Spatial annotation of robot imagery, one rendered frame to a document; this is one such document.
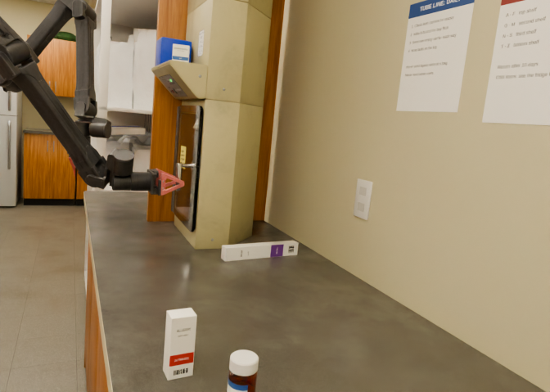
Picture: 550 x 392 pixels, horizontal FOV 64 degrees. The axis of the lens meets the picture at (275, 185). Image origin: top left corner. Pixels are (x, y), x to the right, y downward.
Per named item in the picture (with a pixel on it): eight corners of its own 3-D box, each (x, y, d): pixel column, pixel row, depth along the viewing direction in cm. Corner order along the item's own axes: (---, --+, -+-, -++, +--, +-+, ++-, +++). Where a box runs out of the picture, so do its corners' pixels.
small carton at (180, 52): (188, 67, 141) (189, 47, 140) (187, 65, 136) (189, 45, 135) (173, 65, 140) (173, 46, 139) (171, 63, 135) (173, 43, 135)
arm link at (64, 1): (75, -3, 173) (61, -18, 163) (101, 16, 171) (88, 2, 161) (2, 85, 170) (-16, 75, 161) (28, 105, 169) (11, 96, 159)
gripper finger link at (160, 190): (181, 170, 139) (151, 169, 135) (186, 173, 133) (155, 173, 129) (180, 191, 140) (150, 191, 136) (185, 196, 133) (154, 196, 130)
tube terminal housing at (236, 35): (235, 223, 178) (251, 27, 167) (267, 246, 149) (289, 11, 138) (173, 224, 167) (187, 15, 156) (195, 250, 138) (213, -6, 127)
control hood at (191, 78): (181, 100, 161) (183, 72, 159) (205, 99, 132) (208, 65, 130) (149, 96, 156) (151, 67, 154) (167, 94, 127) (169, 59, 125)
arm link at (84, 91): (84, 14, 172) (69, -1, 161) (98, 12, 171) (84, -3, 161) (85, 120, 167) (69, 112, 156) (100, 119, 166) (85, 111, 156)
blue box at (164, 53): (183, 71, 156) (185, 45, 154) (190, 69, 147) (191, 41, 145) (155, 67, 151) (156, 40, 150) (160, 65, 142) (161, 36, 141)
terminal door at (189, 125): (173, 212, 166) (181, 105, 160) (194, 233, 138) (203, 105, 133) (172, 212, 165) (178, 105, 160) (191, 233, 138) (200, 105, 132)
